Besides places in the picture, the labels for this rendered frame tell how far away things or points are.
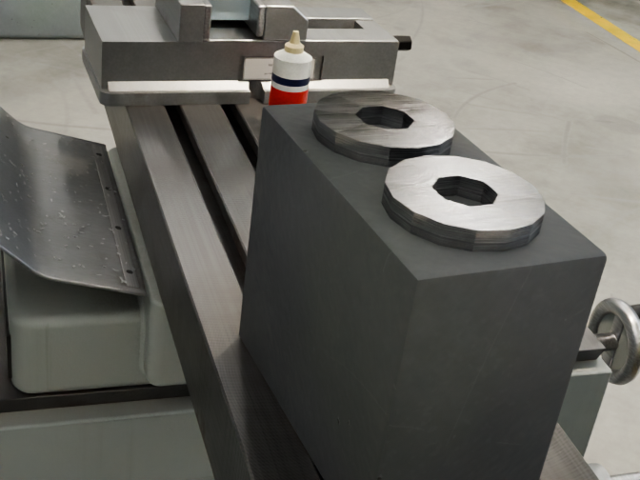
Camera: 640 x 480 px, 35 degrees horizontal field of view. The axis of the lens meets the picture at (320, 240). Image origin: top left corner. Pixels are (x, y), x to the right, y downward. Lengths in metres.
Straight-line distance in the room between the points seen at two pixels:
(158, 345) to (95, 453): 0.15
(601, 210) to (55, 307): 2.43
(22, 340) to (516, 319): 0.55
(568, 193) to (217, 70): 2.24
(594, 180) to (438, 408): 2.88
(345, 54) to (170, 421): 0.46
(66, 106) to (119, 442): 2.44
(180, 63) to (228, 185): 0.21
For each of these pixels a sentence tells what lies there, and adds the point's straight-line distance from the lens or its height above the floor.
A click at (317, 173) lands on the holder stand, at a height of 1.09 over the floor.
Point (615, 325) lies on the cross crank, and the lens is 1.43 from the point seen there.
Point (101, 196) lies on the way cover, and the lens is 1.10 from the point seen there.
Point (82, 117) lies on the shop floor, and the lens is 3.34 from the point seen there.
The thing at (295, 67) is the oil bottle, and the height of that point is 0.98.
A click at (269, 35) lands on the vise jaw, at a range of 1.16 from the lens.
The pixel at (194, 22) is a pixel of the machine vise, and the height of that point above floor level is 0.99.
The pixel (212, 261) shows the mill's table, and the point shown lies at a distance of 0.86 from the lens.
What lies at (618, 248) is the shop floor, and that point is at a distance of 3.04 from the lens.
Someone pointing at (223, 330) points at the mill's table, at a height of 0.90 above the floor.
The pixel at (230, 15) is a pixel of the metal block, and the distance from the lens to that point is 1.17.
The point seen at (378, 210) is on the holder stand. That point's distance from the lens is 0.56.
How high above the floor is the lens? 1.35
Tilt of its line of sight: 29 degrees down
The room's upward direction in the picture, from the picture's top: 8 degrees clockwise
